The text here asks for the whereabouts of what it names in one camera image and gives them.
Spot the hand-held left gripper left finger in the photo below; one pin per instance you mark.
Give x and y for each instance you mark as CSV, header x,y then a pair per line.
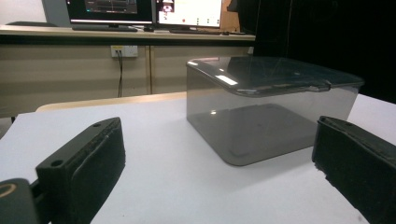
x,y
77,174

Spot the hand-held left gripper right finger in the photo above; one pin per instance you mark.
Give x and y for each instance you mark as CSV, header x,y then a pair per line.
x,y
358,161

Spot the smoky transparent plastic box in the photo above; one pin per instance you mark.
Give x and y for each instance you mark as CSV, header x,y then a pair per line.
x,y
249,124

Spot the white table sheet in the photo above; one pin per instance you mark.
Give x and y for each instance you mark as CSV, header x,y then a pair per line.
x,y
171,186

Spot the long beige wooden desk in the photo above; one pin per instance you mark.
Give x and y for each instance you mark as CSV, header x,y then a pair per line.
x,y
62,77

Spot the black curtain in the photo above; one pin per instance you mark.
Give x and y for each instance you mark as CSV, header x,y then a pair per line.
x,y
327,31

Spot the black keyboard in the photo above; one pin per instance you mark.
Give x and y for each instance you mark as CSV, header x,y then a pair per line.
x,y
196,31
102,28

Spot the black computer mouse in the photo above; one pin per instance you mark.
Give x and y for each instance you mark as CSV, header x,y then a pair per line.
x,y
149,29

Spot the dark-screen computer monitor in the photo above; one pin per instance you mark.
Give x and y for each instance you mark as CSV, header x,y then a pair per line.
x,y
109,12

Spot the brown cardboard box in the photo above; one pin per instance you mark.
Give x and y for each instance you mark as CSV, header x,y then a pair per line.
x,y
230,18

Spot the white-screen computer monitor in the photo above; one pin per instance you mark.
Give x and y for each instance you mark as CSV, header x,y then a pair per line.
x,y
190,12

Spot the white wall socket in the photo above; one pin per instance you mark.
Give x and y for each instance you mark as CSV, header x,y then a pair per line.
x,y
129,51

